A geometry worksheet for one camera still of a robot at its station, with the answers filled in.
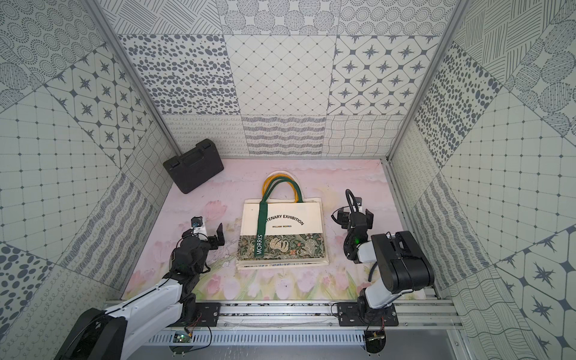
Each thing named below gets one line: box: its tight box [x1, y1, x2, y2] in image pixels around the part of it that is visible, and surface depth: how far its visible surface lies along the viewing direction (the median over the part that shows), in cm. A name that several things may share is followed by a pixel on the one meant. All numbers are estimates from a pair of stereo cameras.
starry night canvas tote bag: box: [235, 258, 330, 271], surface depth 86 cm
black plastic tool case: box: [162, 138, 225, 195], surface depth 102 cm
